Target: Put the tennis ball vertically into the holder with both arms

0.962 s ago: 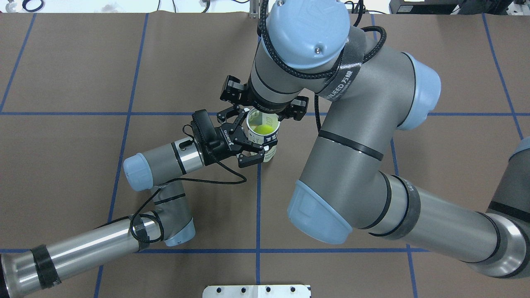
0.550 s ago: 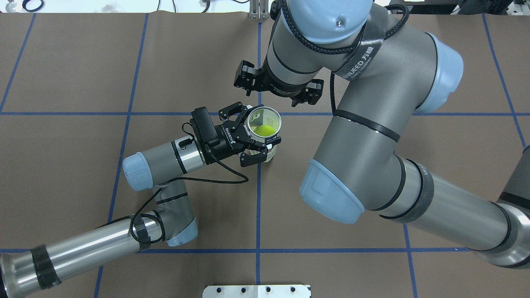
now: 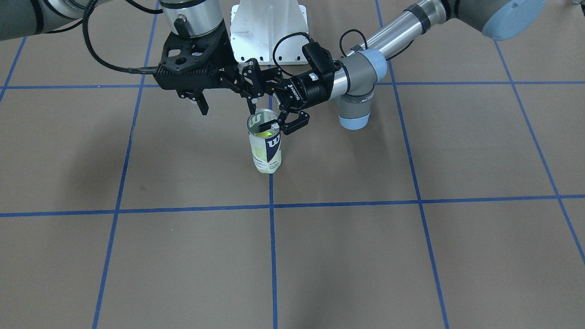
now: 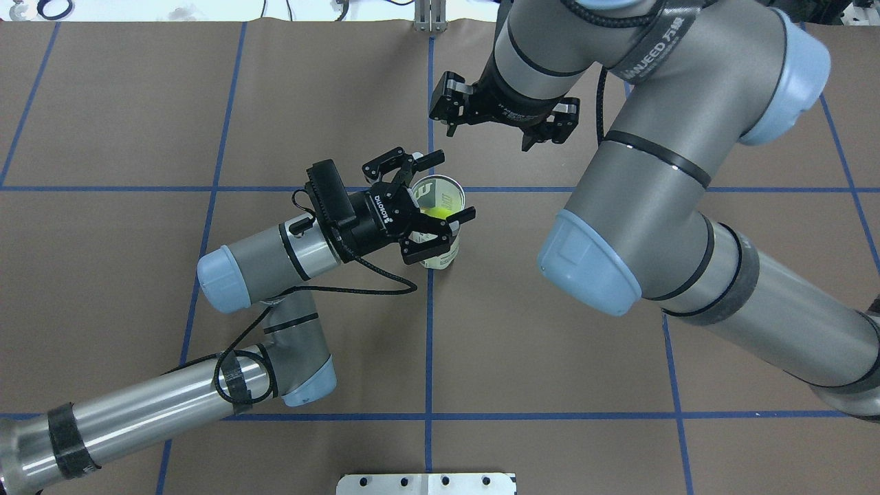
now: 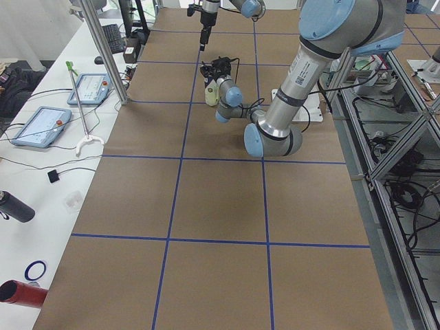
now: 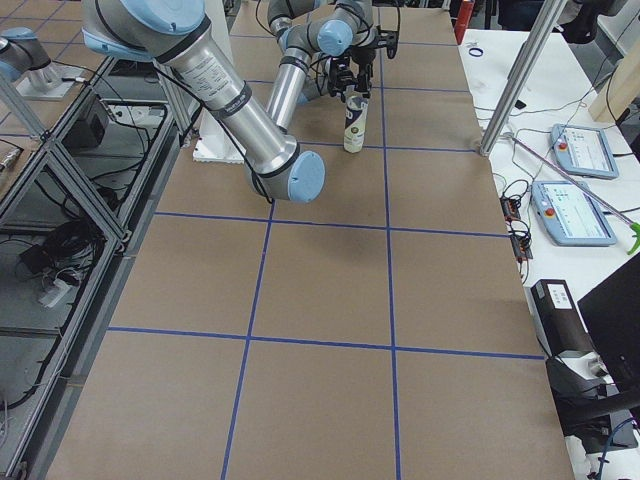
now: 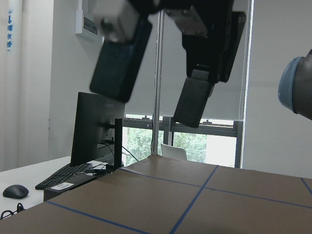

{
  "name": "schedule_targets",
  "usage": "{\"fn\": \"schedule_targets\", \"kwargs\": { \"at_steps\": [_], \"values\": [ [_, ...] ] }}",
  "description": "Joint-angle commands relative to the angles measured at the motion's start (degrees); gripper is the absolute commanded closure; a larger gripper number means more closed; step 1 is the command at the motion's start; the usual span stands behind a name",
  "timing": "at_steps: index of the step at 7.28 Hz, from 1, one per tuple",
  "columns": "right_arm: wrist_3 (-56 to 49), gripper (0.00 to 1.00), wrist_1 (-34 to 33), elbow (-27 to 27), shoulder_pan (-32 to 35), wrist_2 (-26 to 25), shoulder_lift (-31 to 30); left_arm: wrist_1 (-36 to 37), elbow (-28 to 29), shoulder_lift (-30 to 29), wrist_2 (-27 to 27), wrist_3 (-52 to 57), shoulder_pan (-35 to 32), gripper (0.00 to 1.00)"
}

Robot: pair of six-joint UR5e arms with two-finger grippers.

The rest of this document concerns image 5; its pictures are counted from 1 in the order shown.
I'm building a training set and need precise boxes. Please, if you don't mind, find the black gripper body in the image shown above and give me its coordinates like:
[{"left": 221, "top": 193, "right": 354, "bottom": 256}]
[
  {"left": 205, "top": 69, "right": 230, "bottom": 81},
  {"left": 200, "top": 10, "right": 217, "bottom": 34}
]

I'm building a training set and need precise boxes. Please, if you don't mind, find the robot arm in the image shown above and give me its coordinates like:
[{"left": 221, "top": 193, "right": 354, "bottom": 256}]
[
  {"left": 201, "top": 0, "right": 406, "bottom": 157},
  {"left": 193, "top": 0, "right": 266, "bottom": 51}
]

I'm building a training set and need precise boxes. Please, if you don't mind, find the black monitor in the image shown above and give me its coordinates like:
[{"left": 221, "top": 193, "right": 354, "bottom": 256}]
[{"left": 118, "top": 0, "right": 150, "bottom": 38}]

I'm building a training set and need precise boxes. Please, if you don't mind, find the black box with label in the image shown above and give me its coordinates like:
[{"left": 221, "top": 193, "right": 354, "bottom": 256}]
[{"left": 123, "top": 38, "right": 141, "bottom": 64}]

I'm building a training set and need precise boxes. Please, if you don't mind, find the black keyboard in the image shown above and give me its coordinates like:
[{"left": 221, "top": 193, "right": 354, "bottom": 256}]
[{"left": 102, "top": 23, "right": 126, "bottom": 54}]

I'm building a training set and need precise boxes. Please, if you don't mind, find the black computer mouse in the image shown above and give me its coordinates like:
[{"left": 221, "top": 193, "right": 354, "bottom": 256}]
[{"left": 93, "top": 56, "right": 104, "bottom": 65}]

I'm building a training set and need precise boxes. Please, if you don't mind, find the teach pendant far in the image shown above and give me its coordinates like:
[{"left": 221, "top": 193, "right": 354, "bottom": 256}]
[{"left": 74, "top": 73, "right": 112, "bottom": 106}]

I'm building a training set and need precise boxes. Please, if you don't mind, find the teach pendant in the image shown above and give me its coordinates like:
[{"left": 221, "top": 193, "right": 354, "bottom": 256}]
[
  {"left": 11, "top": 106, "right": 72, "bottom": 149},
  {"left": 74, "top": 73, "right": 112, "bottom": 106}
]

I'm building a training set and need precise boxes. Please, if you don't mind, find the reacher grabber stick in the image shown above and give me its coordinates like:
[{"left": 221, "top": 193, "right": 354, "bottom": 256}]
[{"left": 65, "top": 61, "right": 105, "bottom": 157}]

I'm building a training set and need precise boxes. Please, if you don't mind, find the teach pendant near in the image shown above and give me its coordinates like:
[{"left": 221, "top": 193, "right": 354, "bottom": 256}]
[{"left": 11, "top": 106, "right": 72, "bottom": 149}]

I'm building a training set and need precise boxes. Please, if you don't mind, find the small black square pad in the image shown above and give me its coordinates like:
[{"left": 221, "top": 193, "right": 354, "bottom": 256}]
[{"left": 47, "top": 169, "right": 60, "bottom": 184}]

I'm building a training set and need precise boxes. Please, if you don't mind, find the black water bottle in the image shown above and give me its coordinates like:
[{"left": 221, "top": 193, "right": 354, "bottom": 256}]
[{"left": 1, "top": 190, "right": 35, "bottom": 223}]

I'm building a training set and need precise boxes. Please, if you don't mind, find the red cylinder tube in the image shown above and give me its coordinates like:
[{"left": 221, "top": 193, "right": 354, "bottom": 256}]
[{"left": 1, "top": 280, "right": 48, "bottom": 308}]

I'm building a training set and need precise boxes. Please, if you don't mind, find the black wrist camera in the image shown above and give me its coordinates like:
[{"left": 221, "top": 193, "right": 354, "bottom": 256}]
[{"left": 211, "top": 56, "right": 231, "bottom": 72}]

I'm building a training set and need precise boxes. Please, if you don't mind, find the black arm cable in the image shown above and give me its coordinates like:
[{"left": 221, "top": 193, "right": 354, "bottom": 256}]
[{"left": 219, "top": 56, "right": 312, "bottom": 133}]

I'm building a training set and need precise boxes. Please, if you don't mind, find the electronics board with wires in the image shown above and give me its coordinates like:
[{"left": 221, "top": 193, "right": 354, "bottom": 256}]
[{"left": 121, "top": 66, "right": 136, "bottom": 81}]

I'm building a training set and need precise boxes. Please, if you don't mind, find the aluminium frame post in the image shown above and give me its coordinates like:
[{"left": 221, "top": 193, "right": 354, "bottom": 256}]
[{"left": 78, "top": 0, "right": 129, "bottom": 105}]

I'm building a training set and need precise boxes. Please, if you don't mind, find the blue tape ring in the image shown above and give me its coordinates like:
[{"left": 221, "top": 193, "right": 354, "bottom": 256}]
[{"left": 25, "top": 260, "right": 47, "bottom": 282}]

